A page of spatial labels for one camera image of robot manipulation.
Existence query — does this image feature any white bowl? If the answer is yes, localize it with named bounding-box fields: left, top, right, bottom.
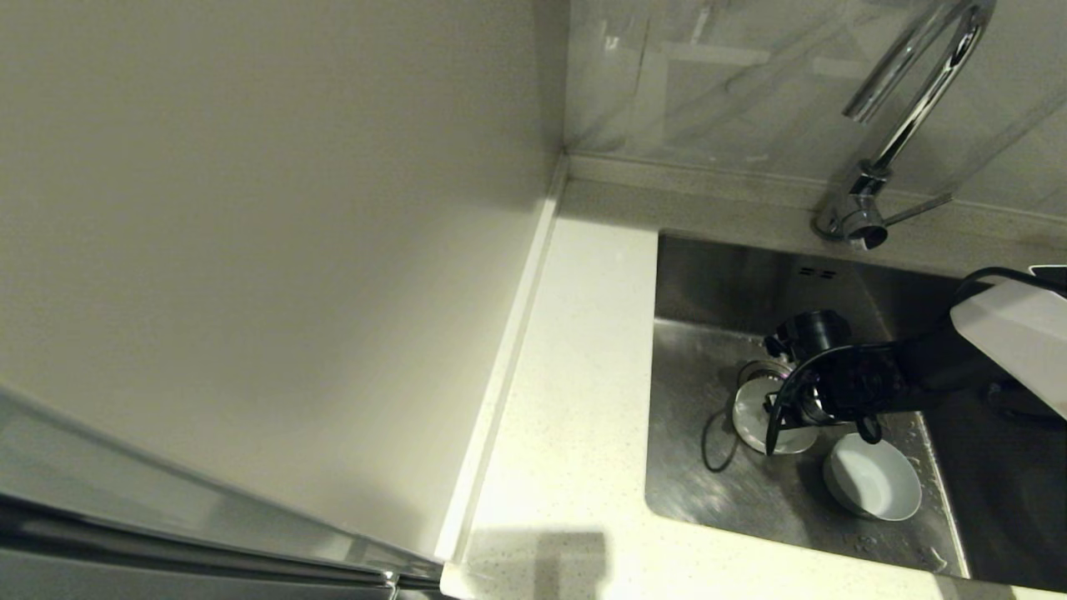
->
left=733, top=377, right=820, bottom=456

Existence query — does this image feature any grey bowl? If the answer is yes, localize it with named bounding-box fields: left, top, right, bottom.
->
left=824, top=432, right=924, bottom=523

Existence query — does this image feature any chrome gooseneck faucet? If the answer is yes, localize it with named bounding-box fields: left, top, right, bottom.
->
left=814, top=0, right=998, bottom=252

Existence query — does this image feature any stainless steel sink basin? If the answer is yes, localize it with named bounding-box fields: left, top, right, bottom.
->
left=644, top=232, right=1067, bottom=593

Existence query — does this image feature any round metal drain strainer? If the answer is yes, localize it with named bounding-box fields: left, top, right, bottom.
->
left=738, top=360, right=793, bottom=389

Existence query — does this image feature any stainless steel appliance door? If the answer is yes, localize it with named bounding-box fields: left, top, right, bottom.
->
left=0, top=387, right=447, bottom=600

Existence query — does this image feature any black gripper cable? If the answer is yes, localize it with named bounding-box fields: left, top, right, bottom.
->
left=764, top=265, right=1067, bottom=458

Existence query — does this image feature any black cylindrical wrist camera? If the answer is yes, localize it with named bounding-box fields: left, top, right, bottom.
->
left=765, top=310, right=853, bottom=362

